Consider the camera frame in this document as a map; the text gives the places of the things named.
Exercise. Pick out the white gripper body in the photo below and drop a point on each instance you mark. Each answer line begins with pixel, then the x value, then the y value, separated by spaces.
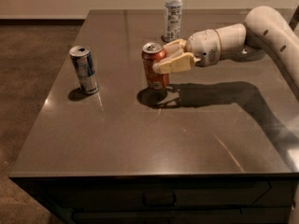
pixel 204 47

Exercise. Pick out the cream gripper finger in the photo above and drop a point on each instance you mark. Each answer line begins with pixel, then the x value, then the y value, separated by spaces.
pixel 180 64
pixel 175 48

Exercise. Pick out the red coke can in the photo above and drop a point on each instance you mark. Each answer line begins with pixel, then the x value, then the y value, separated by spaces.
pixel 152 53

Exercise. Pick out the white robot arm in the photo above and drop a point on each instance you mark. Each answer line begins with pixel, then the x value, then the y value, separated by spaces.
pixel 264 32

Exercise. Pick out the silver blue energy drink can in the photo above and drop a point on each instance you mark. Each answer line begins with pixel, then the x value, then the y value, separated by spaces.
pixel 82 61

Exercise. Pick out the clear plastic water bottle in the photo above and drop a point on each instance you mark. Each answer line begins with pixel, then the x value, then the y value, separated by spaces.
pixel 172 19

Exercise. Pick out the dark cabinet with drawers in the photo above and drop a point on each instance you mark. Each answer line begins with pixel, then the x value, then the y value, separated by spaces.
pixel 199 201

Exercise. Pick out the black drawer handle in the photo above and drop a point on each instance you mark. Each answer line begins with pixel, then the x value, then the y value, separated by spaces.
pixel 159 199

